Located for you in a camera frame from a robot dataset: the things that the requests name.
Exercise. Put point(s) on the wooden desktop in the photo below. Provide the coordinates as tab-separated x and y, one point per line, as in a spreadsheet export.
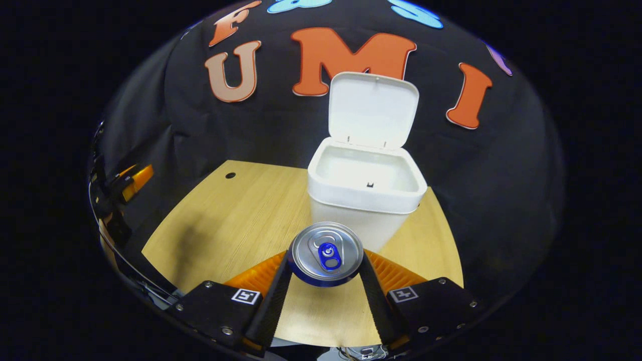
235	225

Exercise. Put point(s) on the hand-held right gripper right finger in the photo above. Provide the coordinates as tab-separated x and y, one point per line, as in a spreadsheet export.
378	306

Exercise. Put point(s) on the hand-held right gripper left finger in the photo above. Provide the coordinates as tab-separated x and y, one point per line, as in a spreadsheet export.
273	311

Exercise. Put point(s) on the white desktop garbage bin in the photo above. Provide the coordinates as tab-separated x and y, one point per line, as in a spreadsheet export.
366	195

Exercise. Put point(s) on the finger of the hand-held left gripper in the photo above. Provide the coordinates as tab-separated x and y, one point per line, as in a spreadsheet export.
138	181

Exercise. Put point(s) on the blue pop can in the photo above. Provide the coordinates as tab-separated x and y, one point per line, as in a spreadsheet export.
326	253

